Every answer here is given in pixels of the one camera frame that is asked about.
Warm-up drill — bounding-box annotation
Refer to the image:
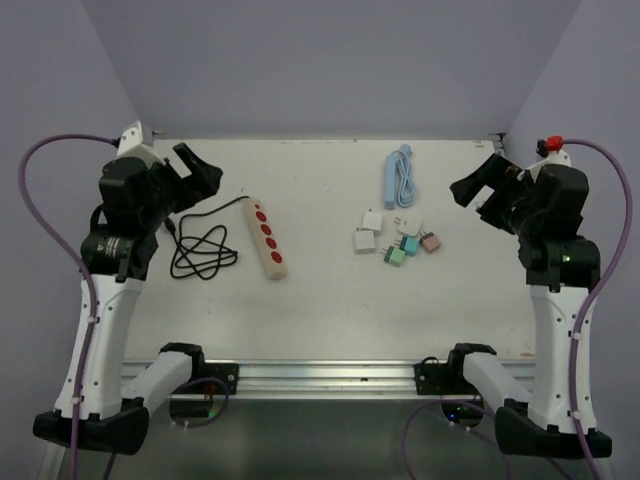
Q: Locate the green plug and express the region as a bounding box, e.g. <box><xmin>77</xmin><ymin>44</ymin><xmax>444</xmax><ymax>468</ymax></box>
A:
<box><xmin>381</xmin><ymin>246</ymin><xmax>406</xmax><ymax>267</ymax></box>

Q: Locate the white plug adapter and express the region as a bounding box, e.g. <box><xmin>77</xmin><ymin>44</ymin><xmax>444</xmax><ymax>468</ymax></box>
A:
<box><xmin>393</xmin><ymin>213</ymin><xmax>423</xmax><ymax>237</ymax></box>

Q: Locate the aluminium front rail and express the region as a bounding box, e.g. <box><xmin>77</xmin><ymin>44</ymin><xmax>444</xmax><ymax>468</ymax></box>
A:
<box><xmin>119</xmin><ymin>358</ymin><xmax>541</xmax><ymax>401</ymax></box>

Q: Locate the beige power strip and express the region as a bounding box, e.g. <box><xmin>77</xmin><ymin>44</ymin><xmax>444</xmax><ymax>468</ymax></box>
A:
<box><xmin>243</xmin><ymin>197</ymin><xmax>288</xmax><ymax>280</ymax></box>

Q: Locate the pink charger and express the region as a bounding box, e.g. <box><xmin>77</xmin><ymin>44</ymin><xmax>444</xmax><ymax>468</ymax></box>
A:
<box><xmin>419</xmin><ymin>232</ymin><xmax>441</xmax><ymax>254</ymax></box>

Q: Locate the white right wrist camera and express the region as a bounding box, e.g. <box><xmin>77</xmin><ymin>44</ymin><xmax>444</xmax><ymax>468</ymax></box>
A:
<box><xmin>519</xmin><ymin>135</ymin><xmax>572</xmax><ymax>180</ymax></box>

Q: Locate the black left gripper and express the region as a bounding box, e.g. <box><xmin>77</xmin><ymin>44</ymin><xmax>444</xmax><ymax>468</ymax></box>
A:
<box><xmin>141</xmin><ymin>144</ymin><xmax>222</xmax><ymax>229</ymax></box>

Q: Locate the aluminium rail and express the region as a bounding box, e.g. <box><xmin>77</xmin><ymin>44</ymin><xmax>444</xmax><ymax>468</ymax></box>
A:
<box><xmin>119</xmin><ymin>358</ymin><xmax>541</xmax><ymax>401</ymax></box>
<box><xmin>489</xmin><ymin>132</ymin><xmax>506</xmax><ymax>156</ymax></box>

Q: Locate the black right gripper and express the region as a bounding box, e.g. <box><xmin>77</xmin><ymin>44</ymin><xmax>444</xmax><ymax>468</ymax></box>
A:
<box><xmin>451</xmin><ymin>153</ymin><xmax>543</xmax><ymax>238</ymax></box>

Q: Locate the black power strip cable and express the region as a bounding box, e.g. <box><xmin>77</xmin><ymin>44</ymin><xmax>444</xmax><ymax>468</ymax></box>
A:
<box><xmin>167</xmin><ymin>194</ymin><xmax>251</xmax><ymax>281</ymax></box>

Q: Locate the aluminium right side rail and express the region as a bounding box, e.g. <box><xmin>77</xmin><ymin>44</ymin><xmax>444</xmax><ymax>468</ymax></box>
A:
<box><xmin>489</xmin><ymin>132</ymin><xmax>506</xmax><ymax>156</ymax></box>

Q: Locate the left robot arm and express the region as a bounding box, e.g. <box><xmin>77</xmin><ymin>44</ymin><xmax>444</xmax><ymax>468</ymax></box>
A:
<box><xmin>33</xmin><ymin>143</ymin><xmax>223</xmax><ymax>455</ymax></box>

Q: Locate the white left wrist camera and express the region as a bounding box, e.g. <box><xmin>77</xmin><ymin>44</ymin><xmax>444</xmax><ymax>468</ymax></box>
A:
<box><xmin>116</xmin><ymin>121</ymin><xmax>162</xmax><ymax>167</ymax></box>

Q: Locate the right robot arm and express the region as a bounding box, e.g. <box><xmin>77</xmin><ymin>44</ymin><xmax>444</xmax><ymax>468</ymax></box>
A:
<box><xmin>445</xmin><ymin>153</ymin><xmax>612</xmax><ymax>459</ymax></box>

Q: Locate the teal usb charger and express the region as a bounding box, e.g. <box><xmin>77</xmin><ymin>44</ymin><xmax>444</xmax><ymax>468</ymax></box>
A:
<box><xmin>395</xmin><ymin>236</ymin><xmax>420</xmax><ymax>257</ymax></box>

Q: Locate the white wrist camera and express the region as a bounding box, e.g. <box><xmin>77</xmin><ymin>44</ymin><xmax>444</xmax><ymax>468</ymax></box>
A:
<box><xmin>519</xmin><ymin>135</ymin><xmax>572</xmax><ymax>180</ymax></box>
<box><xmin>116</xmin><ymin>121</ymin><xmax>162</xmax><ymax>167</ymax></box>

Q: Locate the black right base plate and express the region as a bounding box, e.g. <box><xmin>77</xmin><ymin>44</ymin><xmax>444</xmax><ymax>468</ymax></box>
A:
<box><xmin>413</xmin><ymin>356</ymin><xmax>466</xmax><ymax>396</ymax></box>

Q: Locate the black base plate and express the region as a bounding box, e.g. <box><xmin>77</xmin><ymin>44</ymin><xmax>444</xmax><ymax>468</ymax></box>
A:
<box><xmin>413</xmin><ymin>356</ymin><xmax>466</xmax><ymax>396</ymax></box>
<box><xmin>203</xmin><ymin>362</ymin><xmax>240</xmax><ymax>396</ymax></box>

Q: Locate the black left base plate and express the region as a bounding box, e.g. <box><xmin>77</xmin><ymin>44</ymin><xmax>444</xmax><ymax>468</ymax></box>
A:
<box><xmin>203</xmin><ymin>362</ymin><xmax>240</xmax><ymax>396</ymax></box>

